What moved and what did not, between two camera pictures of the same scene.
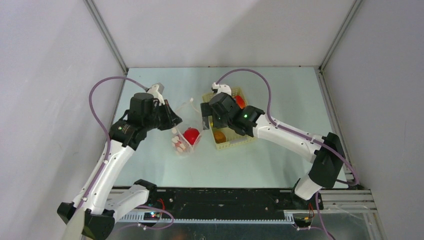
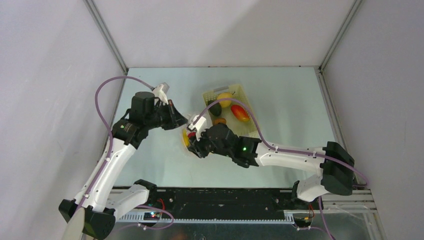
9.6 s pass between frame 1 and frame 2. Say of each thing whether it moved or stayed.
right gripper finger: moved
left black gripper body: stayed
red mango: moved
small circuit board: stayed
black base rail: stayed
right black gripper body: moved
